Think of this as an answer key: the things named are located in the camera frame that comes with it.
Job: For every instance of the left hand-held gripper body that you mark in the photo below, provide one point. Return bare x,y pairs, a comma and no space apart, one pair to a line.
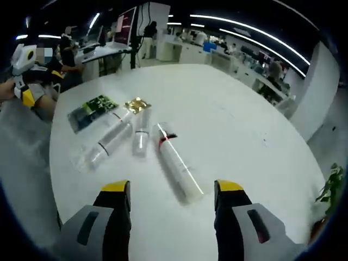
23,61

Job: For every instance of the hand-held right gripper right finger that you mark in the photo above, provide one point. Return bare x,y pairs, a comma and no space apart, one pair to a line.
233,233

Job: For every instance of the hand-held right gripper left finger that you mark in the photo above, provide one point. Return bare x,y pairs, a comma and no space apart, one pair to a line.
108,233

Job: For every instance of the short white red-band skincare bottle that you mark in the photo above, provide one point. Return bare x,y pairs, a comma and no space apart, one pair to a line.
115,121

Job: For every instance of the long white red-band skincare bottle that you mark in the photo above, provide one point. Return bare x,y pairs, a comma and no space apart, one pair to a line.
176,168

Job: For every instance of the person's left hand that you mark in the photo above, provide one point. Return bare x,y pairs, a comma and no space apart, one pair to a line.
7,91

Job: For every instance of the green black sachet packet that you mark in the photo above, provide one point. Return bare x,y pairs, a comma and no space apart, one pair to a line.
93,108

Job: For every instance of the white office desk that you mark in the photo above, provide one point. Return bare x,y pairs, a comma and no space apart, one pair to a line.
108,50

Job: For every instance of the computer monitor pink screen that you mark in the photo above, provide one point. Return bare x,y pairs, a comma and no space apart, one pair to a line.
123,27

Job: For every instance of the brown plant pot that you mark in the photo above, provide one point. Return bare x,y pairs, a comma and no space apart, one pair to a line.
318,229

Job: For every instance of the black monitor stand pole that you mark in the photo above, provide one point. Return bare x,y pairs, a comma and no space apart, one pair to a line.
135,40

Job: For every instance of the gold foil sachet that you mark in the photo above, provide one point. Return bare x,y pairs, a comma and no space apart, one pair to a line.
137,104

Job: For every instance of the green potted plant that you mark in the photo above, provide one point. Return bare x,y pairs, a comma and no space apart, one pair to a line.
333,185

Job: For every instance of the white counter row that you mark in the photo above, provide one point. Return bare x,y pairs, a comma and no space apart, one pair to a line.
187,51

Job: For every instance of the blue box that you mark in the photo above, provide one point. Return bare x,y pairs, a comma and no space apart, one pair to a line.
210,47

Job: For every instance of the long ceiling light strip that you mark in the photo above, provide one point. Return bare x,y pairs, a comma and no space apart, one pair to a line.
266,47
253,30

